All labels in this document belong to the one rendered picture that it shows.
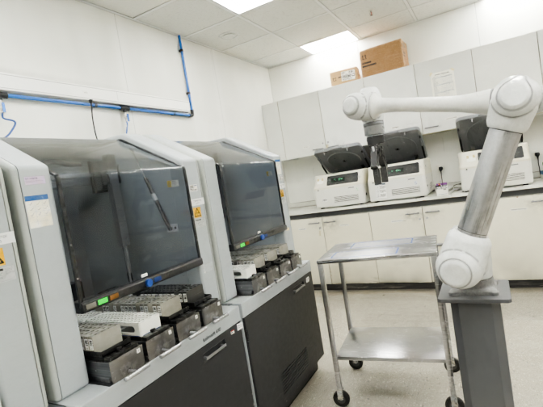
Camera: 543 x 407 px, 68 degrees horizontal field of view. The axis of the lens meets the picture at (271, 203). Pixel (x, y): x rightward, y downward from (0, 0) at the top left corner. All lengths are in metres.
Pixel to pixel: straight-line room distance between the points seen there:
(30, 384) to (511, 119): 1.64
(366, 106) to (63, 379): 1.40
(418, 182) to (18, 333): 3.47
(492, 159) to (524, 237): 2.58
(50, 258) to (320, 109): 3.69
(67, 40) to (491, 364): 2.96
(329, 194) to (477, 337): 2.72
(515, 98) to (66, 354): 1.58
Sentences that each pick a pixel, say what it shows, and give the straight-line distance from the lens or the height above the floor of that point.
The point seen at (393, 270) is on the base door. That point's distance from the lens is 4.24.
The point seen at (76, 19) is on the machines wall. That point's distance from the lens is 3.23.
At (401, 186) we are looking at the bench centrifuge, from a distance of 4.09.
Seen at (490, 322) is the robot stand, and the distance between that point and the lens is 1.85.
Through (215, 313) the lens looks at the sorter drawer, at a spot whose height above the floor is 0.76.
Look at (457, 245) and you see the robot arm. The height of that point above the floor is 0.95.
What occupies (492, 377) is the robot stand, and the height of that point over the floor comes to 0.37.
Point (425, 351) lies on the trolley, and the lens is 2.35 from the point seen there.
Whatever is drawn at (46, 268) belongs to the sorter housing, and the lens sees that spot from 1.37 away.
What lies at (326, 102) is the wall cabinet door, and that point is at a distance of 4.60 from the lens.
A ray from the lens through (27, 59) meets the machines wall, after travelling 2.89.
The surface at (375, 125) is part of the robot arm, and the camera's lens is 1.82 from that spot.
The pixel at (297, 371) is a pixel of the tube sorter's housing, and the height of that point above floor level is 0.18.
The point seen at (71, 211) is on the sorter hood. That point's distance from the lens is 1.41.
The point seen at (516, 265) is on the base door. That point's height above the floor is 0.22.
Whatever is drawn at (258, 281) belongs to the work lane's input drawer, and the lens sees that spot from 2.07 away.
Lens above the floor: 1.27
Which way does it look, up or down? 3 degrees down
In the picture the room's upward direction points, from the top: 9 degrees counter-clockwise
